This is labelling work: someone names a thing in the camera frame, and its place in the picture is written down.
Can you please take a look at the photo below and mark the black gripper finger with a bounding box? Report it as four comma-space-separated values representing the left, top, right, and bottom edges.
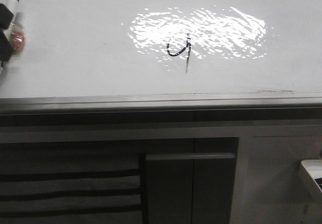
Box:
1, 29, 13, 66
0, 4, 14, 30

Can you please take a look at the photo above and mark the white whiteboard marker pen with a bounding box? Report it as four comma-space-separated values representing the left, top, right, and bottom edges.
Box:
4, 0, 26, 55

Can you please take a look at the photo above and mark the grey striped slatted panel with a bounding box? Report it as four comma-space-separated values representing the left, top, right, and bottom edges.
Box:
1, 144, 145, 223

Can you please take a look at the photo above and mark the grey cabinet door panel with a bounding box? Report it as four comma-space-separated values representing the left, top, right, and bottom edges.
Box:
145, 153, 235, 223

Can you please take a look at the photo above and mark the white box at right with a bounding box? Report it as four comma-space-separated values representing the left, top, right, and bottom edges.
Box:
299, 160, 321, 205

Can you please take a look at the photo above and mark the white whiteboard with metal frame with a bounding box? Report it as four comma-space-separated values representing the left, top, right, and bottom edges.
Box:
1, 0, 321, 114

